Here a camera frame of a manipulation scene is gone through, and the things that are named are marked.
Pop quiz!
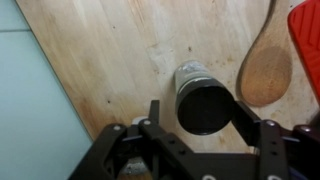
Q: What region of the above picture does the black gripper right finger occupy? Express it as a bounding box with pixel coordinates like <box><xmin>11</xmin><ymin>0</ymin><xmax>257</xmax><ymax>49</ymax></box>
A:
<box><xmin>231</xmin><ymin>99</ymin><xmax>320</xmax><ymax>180</ymax></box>

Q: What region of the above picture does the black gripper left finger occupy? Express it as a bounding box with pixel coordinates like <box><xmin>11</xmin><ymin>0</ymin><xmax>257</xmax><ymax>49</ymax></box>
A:
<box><xmin>68</xmin><ymin>99</ymin><xmax>198</xmax><ymax>180</ymax></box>

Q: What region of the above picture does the wooden cooking spoon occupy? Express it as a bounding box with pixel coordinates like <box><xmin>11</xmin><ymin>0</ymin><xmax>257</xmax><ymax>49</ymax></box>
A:
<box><xmin>235</xmin><ymin>0</ymin><xmax>294</xmax><ymax>108</ymax></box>

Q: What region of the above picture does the clear drinking glass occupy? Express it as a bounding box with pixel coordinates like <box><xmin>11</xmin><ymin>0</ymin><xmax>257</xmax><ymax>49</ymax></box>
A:
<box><xmin>173</xmin><ymin>59</ymin><xmax>218</xmax><ymax>101</ymax></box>

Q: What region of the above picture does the red cutting mat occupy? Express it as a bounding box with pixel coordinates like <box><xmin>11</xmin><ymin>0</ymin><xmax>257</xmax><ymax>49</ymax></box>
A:
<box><xmin>287</xmin><ymin>0</ymin><xmax>320</xmax><ymax>105</ymax></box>

